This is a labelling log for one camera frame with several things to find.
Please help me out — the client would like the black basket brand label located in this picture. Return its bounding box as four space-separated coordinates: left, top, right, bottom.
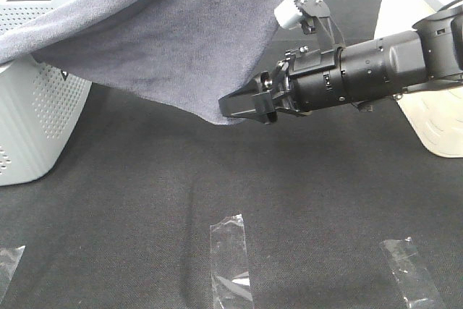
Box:
61 70 69 81

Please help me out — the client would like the grey microfibre towel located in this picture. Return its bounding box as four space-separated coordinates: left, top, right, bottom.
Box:
1 0 283 125

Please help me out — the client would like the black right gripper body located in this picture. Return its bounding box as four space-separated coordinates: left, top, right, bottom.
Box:
258 46 346 117

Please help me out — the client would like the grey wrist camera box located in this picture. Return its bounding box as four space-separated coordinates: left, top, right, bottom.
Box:
274 0 331 30

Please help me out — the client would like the centre clear tape strip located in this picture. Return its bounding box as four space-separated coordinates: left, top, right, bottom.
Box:
210 214 255 308

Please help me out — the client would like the grey perforated laundry basket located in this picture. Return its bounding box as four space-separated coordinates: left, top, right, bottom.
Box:
1 0 91 186

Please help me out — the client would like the right clear tape strip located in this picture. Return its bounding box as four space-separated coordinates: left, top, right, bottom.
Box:
380 237 446 309

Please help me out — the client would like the black table cloth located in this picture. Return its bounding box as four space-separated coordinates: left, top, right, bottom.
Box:
0 0 463 309

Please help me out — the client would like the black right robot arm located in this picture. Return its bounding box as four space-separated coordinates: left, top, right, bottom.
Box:
218 0 462 124

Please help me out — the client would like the left clear tape strip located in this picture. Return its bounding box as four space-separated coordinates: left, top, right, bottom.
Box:
0 245 26 302

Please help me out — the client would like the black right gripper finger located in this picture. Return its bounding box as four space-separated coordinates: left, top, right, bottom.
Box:
252 91 278 124
218 85 265 119

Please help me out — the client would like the clear tape strip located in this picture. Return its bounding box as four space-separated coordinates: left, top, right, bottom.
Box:
380 237 446 309
210 214 255 308
0 245 26 302

